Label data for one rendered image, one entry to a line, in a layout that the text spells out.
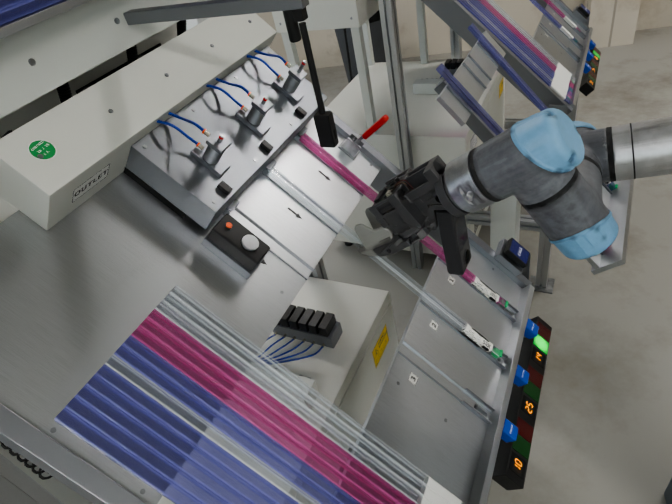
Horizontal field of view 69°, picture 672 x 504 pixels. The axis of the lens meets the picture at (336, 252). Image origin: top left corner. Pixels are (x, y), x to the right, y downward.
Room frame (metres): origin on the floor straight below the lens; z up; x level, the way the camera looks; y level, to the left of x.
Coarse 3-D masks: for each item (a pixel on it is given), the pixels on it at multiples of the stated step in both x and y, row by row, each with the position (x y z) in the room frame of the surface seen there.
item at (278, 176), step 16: (272, 176) 0.70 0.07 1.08; (304, 192) 0.68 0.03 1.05; (320, 208) 0.66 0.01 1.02; (336, 224) 0.64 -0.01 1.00; (352, 240) 0.63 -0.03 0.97; (384, 256) 0.61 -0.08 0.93; (400, 272) 0.59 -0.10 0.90; (416, 288) 0.58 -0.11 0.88; (432, 304) 0.56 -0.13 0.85; (448, 320) 0.54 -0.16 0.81; (496, 352) 0.50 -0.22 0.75
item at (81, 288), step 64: (128, 192) 0.60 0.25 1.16; (256, 192) 0.66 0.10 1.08; (320, 192) 0.71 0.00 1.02; (0, 256) 0.48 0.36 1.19; (64, 256) 0.49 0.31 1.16; (128, 256) 0.51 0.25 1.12; (192, 256) 0.54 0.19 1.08; (320, 256) 0.59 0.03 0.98; (0, 320) 0.41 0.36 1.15; (64, 320) 0.42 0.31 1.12; (128, 320) 0.44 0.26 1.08; (256, 320) 0.47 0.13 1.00; (0, 384) 0.35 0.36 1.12; (64, 384) 0.36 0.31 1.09
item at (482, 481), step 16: (528, 288) 0.64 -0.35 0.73; (528, 304) 0.60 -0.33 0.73; (512, 336) 0.55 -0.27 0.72; (512, 352) 0.51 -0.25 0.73; (512, 368) 0.48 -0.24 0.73; (512, 384) 0.45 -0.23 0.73; (496, 400) 0.43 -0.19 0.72; (496, 416) 0.40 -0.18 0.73; (496, 432) 0.38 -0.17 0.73; (496, 448) 0.35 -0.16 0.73; (480, 464) 0.34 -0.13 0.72; (480, 480) 0.31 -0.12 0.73; (480, 496) 0.29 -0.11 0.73
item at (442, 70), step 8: (440, 64) 0.90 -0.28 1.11; (440, 72) 0.89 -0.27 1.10; (448, 72) 0.89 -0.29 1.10; (448, 80) 0.88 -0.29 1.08; (456, 80) 0.88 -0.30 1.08; (456, 88) 0.87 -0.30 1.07; (464, 88) 0.87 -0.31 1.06; (464, 96) 0.86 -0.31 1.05; (472, 96) 0.87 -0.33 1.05; (472, 104) 0.86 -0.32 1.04; (480, 112) 0.85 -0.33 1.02; (488, 120) 0.84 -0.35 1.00; (496, 128) 0.83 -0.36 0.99
